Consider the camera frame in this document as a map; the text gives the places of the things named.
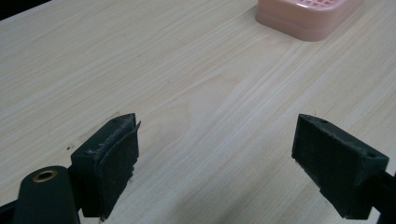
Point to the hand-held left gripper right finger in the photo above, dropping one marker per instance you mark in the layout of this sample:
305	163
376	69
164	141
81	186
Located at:
336	165

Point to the pink plastic soap dish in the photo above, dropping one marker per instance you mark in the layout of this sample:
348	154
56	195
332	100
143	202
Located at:
303	18

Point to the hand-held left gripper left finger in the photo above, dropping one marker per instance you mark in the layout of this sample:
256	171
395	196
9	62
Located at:
109	165

